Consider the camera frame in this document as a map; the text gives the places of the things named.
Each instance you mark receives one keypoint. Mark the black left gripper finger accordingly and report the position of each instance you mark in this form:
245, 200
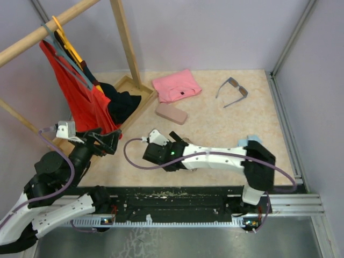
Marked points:
110, 143
90, 134

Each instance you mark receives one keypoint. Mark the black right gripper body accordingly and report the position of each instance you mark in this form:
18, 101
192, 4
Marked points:
175, 137

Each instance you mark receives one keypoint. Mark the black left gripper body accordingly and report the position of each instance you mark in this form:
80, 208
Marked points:
82, 153

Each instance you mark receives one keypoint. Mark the pink glasses case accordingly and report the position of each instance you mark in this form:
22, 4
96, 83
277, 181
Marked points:
171, 113

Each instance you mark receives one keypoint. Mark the flag newspaper print glasses case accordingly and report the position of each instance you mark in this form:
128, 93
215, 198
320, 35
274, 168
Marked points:
187, 140

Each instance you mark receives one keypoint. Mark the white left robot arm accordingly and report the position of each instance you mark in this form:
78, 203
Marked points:
57, 172

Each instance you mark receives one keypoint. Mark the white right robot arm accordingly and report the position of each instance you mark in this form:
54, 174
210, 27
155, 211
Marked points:
253, 161

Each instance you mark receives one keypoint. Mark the red hanging shirt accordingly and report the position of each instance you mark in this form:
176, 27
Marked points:
89, 109

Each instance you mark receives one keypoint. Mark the dark navy garment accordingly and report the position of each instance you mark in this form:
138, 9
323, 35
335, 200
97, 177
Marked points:
121, 104

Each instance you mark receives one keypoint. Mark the grey blue hanger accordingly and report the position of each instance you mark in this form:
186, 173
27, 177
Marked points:
60, 52

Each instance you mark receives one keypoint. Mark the wooden clothes rack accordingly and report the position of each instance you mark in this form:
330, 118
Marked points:
148, 94

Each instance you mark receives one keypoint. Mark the folded pink shirt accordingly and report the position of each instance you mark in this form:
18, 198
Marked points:
176, 86

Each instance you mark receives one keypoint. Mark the yellow hanger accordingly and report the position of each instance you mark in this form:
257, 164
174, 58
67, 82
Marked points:
76, 61

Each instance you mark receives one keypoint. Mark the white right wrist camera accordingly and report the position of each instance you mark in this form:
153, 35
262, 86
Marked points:
157, 138

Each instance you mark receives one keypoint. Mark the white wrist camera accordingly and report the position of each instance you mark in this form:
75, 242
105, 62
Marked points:
67, 130
157, 138

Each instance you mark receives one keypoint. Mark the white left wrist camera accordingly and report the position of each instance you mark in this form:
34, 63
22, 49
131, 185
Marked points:
67, 130

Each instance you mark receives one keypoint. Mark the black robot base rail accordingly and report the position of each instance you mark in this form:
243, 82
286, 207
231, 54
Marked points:
187, 207

